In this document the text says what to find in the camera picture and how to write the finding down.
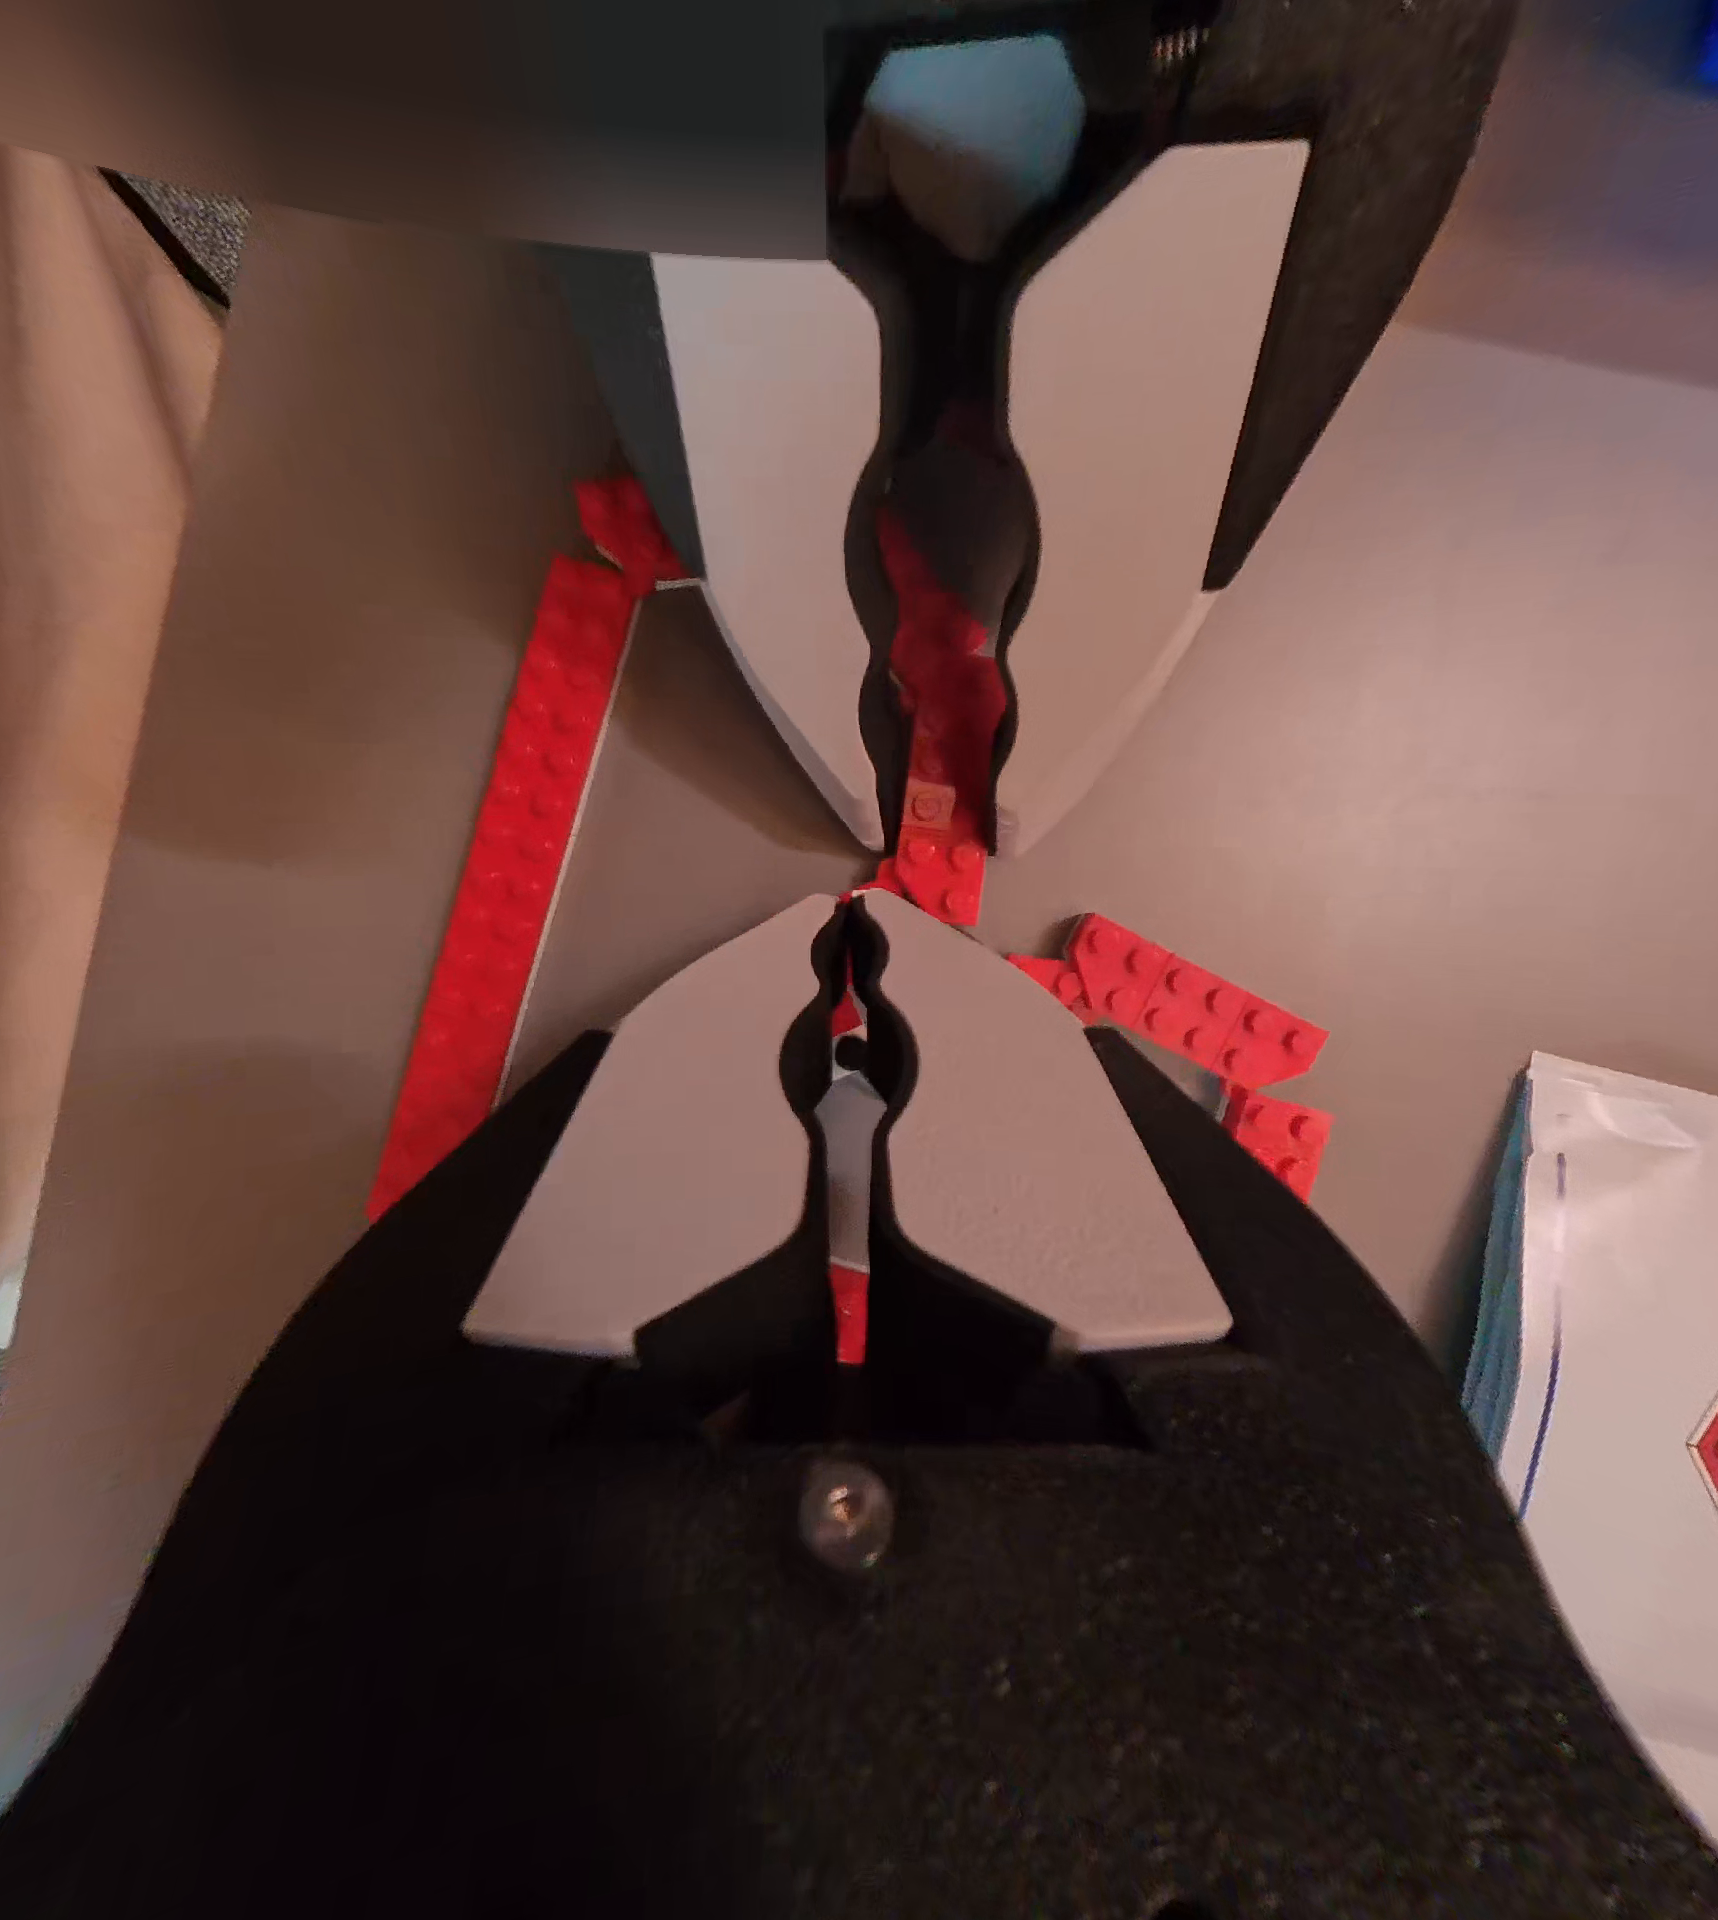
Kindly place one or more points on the grey desk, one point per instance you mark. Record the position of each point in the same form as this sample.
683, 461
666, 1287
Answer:
1475, 675

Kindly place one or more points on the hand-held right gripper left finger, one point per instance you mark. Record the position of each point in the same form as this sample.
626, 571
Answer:
648, 1170

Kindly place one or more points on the red brick heart frame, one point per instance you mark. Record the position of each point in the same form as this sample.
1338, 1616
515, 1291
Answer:
528, 840

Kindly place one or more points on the white instruction booklet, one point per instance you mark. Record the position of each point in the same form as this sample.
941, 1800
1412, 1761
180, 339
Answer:
1669, 1201

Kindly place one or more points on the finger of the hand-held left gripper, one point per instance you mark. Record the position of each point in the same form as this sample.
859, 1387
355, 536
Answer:
768, 450
1144, 420

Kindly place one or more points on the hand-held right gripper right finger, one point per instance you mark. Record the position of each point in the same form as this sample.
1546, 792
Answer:
1055, 1170

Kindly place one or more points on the white plate brick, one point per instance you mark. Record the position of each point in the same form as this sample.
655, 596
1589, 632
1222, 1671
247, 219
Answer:
847, 1170

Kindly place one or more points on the small red plate brick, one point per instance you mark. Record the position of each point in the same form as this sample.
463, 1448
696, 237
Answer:
847, 1017

